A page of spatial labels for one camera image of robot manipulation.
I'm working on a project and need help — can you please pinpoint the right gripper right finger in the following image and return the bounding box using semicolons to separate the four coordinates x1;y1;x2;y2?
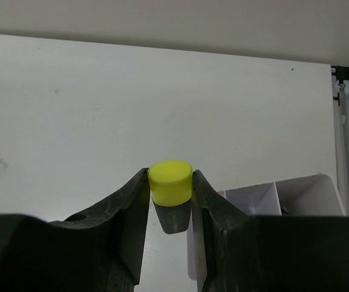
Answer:
192;171;349;291

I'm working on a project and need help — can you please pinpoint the yellow highlighter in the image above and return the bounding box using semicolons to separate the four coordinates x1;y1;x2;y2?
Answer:
148;159;193;234

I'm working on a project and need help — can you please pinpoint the white divided container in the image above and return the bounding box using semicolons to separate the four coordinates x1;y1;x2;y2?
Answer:
187;174;346;283

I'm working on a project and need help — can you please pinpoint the side aluminium frame rail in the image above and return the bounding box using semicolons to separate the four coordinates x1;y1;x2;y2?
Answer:
331;66;349;215

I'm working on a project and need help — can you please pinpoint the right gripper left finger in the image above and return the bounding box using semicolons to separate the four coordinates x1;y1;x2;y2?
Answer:
0;169;150;291

